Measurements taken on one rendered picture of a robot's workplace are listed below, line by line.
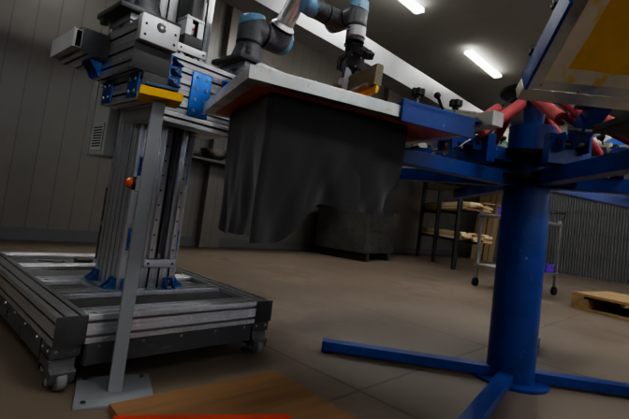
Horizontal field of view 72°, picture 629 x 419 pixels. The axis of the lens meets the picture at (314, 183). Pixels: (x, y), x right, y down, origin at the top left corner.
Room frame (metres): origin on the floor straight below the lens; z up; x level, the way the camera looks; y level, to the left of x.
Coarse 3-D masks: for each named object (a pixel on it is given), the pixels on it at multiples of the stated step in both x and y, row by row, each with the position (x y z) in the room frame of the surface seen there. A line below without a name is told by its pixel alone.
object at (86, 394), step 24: (144, 96) 1.34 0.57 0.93; (168, 96) 1.33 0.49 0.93; (144, 168) 1.36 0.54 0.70; (144, 192) 1.36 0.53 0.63; (144, 216) 1.37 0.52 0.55; (144, 240) 1.37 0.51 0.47; (120, 312) 1.36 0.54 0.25; (120, 336) 1.36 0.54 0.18; (120, 360) 1.37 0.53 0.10; (96, 384) 1.39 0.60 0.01; (120, 384) 1.37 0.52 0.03; (144, 384) 1.44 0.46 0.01; (72, 408) 1.24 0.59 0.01; (96, 408) 1.26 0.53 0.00
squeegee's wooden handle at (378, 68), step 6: (372, 66) 1.41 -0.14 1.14; (378, 66) 1.39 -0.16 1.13; (360, 72) 1.47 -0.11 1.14; (366, 72) 1.44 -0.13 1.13; (372, 72) 1.40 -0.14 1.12; (378, 72) 1.39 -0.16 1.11; (354, 78) 1.51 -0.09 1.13; (360, 78) 1.47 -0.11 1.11; (366, 78) 1.43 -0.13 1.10; (372, 78) 1.40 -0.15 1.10; (378, 78) 1.39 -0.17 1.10; (336, 84) 1.63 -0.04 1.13; (348, 84) 1.54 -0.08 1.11; (354, 84) 1.50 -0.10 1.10; (372, 84) 1.39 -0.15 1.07; (378, 84) 1.39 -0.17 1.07
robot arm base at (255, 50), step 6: (240, 42) 1.86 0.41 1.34; (246, 42) 1.86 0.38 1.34; (252, 42) 1.86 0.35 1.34; (258, 42) 1.88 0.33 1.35; (234, 48) 1.88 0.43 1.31; (240, 48) 1.85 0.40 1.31; (246, 48) 1.85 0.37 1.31; (252, 48) 1.86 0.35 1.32; (258, 48) 1.89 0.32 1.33; (252, 54) 1.85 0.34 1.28; (258, 54) 1.88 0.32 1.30
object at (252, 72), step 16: (240, 80) 1.16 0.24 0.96; (256, 80) 1.10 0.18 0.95; (272, 80) 1.11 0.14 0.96; (288, 80) 1.13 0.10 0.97; (304, 80) 1.15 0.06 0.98; (224, 96) 1.32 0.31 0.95; (320, 96) 1.18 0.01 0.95; (336, 96) 1.20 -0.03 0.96; (352, 96) 1.22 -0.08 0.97; (368, 96) 1.24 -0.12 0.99; (208, 112) 1.60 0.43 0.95; (384, 112) 1.27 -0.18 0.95; (400, 112) 1.29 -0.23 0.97
